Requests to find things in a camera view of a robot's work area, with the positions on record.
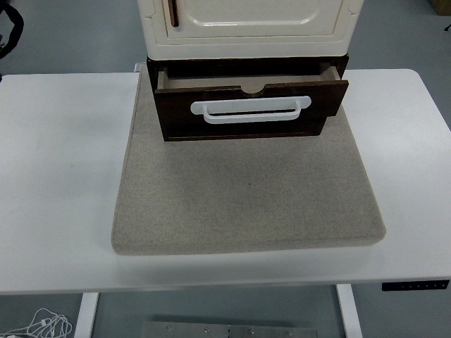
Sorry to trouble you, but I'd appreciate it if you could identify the white drawer handle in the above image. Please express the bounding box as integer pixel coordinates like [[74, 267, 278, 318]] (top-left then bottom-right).
[[189, 95, 313, 125]]

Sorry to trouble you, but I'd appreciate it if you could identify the dark wooden drawer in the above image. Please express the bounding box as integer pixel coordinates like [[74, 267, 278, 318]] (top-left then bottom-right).
[[154, 62, 350, 125]]

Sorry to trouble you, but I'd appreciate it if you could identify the dark wooden drawer housing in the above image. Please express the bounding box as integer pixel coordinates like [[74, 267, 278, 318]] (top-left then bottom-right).
[[146, 53, 350, 142]]

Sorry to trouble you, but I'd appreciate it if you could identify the cream cabinet with door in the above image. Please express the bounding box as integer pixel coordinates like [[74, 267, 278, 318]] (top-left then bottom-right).
[[136, 0, 366, 61]]

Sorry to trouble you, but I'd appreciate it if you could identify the beige fabric mat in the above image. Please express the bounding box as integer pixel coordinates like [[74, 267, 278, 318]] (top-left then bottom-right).
[[111, 66, 387, 255]]

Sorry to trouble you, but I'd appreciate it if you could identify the white table leg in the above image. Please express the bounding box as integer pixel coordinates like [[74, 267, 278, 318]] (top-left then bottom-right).
[[73, 292, 101, 338], [335, 284, 364, 338]]

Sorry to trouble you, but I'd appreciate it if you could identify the black table control panel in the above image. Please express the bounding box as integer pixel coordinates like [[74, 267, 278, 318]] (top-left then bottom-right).
[[381, 280, 451, 292]]

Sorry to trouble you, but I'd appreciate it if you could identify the cardboard box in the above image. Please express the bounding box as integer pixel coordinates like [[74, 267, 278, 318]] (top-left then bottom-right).
[[428, 0, 451, 17]]

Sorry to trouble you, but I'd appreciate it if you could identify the brown cabinet door handle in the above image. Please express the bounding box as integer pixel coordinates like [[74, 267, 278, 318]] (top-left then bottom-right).
[[167, 0, 180, 28]]

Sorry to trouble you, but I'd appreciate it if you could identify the white cable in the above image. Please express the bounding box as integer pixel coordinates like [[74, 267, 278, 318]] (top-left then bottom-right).
[[0, 308, 74, 338]]

